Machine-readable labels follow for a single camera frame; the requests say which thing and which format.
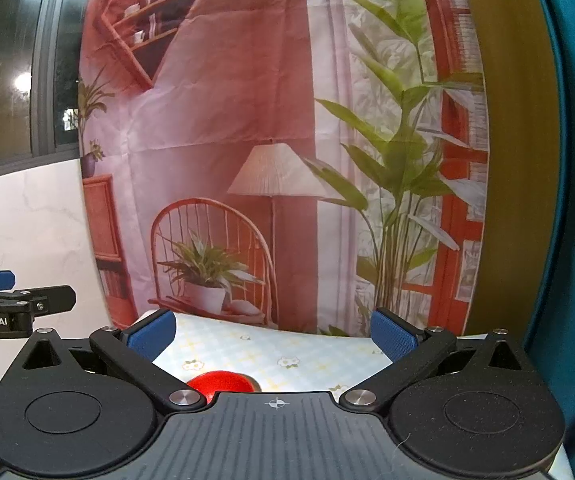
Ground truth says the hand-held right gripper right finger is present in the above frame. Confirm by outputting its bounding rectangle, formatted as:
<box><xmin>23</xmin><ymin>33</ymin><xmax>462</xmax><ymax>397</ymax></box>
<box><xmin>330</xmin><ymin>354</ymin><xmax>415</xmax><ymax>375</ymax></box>
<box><xmin>339</xmin><ymin>307</ymin><xmax>544</xmax><ymax>417</ymax></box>

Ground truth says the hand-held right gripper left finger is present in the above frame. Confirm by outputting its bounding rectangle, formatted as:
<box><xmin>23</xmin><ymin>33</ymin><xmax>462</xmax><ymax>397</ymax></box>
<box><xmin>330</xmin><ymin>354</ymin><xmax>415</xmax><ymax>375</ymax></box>
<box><xmin>0</xmin><ymin>309</ymin><xmax>208</xmax><ymax>412</ymax></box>

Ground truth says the small red bowl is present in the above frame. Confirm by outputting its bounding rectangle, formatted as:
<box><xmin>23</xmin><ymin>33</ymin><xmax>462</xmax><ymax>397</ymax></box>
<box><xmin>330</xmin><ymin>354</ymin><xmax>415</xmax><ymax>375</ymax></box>
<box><xmin>186</xmin><ymin>370</ymin><xmax>256</xmax><ymax>404</ymax></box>

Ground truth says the floral tablecloth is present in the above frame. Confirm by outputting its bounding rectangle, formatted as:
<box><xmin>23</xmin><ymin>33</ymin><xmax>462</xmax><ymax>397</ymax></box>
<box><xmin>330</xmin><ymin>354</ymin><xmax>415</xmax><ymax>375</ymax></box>
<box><xmin>132</xmin><ymin>310</ymin><xmax>404</xmax><ymax>407</ymax></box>

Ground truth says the printed backdrop cloth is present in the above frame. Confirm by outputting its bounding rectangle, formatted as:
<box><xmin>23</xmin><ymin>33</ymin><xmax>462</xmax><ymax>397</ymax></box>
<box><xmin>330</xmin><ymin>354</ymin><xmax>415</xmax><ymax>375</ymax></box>
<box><xmin>77</xmin><ymin>0</ymin><xmax>491</xmax><ymax>339</ymax></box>

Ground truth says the dark window with frame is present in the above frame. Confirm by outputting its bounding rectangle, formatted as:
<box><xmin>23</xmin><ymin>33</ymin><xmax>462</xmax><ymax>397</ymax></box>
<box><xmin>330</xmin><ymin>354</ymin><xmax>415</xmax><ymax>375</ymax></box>
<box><xmin>0</xmin><ymin>0</ymin><xmax>99</xmax><ymax>187</ymax></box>

